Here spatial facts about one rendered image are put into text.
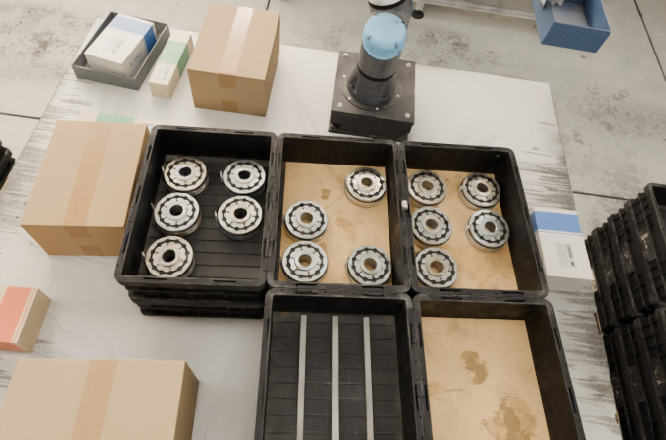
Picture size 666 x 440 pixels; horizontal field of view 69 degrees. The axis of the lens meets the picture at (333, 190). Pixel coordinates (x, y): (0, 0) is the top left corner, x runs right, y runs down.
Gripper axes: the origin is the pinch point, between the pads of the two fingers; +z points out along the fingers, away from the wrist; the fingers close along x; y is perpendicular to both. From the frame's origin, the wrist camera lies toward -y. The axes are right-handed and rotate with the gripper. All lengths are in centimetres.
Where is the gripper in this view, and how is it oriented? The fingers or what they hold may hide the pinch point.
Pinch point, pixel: (546, 2)
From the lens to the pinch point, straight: 146.4
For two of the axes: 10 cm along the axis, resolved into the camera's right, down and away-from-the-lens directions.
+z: 0.3, 5.4, 8.4
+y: -1.3, 8.3, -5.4
